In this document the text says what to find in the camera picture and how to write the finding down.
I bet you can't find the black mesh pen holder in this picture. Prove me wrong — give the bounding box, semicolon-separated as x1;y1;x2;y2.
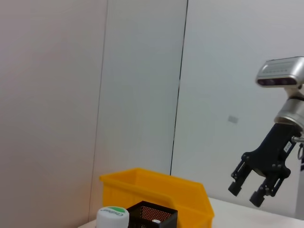
125;200;179;228

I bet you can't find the right gripper cable with plug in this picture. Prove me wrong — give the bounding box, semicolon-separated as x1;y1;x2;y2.
291;134;304;162

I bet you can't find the yellow plastic bin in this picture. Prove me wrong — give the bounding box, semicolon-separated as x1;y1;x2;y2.
99;167;216;228

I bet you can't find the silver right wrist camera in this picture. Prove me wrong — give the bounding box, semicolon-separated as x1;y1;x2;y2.
255;56;304;89

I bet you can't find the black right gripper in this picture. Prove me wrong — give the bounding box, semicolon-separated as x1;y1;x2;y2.
228;123;303;208

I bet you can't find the clear green-label water bottle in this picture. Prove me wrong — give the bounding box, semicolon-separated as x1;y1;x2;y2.
95;206;130;228

